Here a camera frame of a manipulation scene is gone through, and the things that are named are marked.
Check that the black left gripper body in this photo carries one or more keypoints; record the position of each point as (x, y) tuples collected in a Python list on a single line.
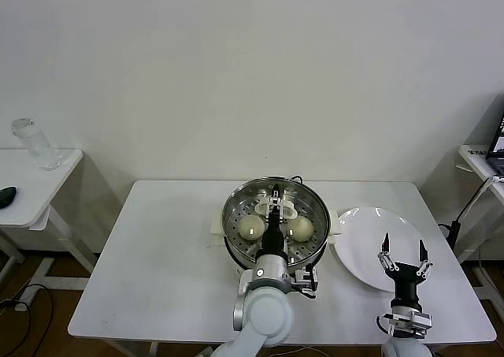
[(272, 239)]

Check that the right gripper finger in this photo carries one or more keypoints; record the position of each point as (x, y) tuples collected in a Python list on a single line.
[(386, 254), (425, 264)]

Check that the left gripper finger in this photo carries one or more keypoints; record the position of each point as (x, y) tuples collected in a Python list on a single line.
[(273, 205), (280, 205)]

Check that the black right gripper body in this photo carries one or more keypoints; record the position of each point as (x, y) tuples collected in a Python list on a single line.
[(405, 284)]

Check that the white steamed baozi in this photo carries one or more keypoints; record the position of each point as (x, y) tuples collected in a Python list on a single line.
[(250, 228), (301, 228)]

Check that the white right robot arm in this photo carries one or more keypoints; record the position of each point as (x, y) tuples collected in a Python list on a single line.
[(403, 349)]

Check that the perforated stainless steel steamer basket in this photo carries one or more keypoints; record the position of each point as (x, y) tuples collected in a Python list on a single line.
[(311, 256)]

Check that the white round plate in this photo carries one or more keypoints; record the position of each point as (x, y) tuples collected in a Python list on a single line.
[(366, 246)]

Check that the white side table with laptop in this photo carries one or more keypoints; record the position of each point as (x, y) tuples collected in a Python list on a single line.
[(476, 164)]

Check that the white paper label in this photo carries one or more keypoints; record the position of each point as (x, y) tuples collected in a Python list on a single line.
[(477, 151)]

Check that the dark laptop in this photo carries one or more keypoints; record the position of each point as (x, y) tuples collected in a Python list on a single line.
[(498, 142)]

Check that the clear plastic water bottle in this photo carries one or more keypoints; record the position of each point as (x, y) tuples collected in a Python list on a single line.
[(37, 142)]

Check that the black computer mouse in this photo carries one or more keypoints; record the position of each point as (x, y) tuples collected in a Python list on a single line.
[(7, 196)]

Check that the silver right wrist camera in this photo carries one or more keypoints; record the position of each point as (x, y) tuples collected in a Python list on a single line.
[(417, 320)]

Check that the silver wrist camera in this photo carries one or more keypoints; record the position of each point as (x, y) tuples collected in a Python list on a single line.
[(305, 282), (417, 320)]

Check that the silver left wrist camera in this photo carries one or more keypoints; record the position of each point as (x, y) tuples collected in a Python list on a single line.
[(305, 282)]

